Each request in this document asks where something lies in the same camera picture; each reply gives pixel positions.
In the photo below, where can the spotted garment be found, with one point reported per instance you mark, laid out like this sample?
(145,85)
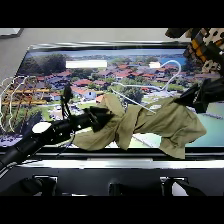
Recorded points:
(216,35)

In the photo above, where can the olive green garment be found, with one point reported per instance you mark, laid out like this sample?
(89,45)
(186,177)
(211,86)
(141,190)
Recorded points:
(173,123)

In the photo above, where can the yellow black checked garment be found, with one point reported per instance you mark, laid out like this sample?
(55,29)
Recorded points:
(196,46)

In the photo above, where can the silver frame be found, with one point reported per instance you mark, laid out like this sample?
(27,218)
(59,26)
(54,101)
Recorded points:
(100,163)

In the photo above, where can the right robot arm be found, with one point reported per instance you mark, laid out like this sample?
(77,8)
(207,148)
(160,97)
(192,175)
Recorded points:
(210,91)

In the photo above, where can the white clothes hanger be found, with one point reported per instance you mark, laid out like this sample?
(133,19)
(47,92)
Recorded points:
(133,101)

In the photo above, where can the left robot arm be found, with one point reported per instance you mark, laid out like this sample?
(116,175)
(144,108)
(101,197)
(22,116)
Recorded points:
(50,133)

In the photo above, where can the stack of white clothes hangers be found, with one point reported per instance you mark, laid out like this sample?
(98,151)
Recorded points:
(26,90)

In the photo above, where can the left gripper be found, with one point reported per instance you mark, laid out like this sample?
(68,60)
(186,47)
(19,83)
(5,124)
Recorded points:
(99,117)

